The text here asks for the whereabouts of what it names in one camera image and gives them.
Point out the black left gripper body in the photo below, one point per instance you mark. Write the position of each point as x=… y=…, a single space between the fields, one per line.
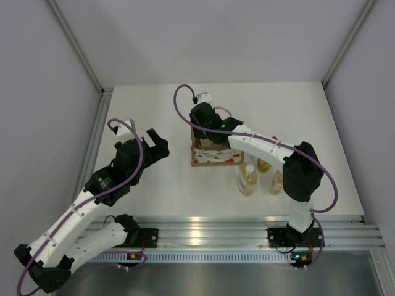
x=149 y=157

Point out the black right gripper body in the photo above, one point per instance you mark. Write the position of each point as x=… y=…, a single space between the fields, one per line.
x=202 y=133

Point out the burlap watermelon canvas bag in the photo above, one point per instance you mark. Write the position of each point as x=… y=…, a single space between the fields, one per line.
x=206 y=152

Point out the amber bottle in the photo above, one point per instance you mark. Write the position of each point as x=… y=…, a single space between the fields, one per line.
x=247 y=178
x=276 y=185

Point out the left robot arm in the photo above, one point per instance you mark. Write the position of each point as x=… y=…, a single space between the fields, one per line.
x=59 y=252

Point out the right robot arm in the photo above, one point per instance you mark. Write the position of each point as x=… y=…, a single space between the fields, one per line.
x=298 y=164

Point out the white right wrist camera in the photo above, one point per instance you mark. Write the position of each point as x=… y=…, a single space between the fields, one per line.
x=203 y=97

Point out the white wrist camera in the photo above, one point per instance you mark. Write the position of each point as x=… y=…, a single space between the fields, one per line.
x=203 y=97
x=122 y=131

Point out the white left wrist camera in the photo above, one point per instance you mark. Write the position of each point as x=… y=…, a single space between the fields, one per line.
x=122 y=131

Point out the left aluminium frame post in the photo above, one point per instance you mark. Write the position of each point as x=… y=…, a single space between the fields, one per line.
x=76 y=48

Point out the aluminium frame post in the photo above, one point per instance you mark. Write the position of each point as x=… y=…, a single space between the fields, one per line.
x=76 y=48
x=352 y=34

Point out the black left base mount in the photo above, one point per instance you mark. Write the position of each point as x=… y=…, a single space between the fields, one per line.
x=142 y=238

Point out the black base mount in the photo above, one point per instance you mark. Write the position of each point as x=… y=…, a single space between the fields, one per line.
x=281 y=239
x=142 y=238

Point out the slotted grey cable duct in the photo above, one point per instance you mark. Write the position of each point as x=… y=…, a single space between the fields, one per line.
x=259 y=256

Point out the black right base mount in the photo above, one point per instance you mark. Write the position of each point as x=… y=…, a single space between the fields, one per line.
x=281 y=239

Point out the aluminium mounting rail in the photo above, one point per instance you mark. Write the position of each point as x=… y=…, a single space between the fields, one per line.
x=255 y=233

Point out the right aluminium frame post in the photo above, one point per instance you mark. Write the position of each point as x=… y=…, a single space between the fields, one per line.
x=352 y=34

